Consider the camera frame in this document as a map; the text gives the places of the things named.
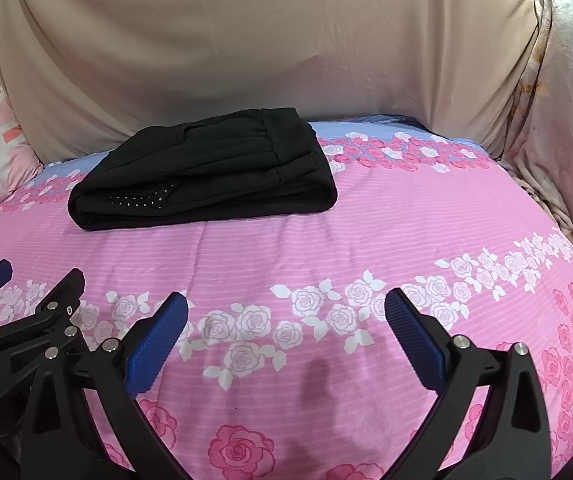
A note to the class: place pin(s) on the pink rose printed blanket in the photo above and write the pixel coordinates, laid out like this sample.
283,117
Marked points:
316,250

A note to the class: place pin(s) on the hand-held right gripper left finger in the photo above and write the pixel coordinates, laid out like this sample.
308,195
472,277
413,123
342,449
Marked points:
156,345

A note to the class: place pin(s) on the beige cloth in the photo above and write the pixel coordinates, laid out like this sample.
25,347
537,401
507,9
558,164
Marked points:
266,35

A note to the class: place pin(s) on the black pants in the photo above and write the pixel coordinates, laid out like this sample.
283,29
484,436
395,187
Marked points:
206,180

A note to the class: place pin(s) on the pale floral cloth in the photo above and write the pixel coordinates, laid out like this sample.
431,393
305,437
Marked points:
566,85

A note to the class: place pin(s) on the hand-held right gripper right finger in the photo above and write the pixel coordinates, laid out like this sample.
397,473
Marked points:
416,345

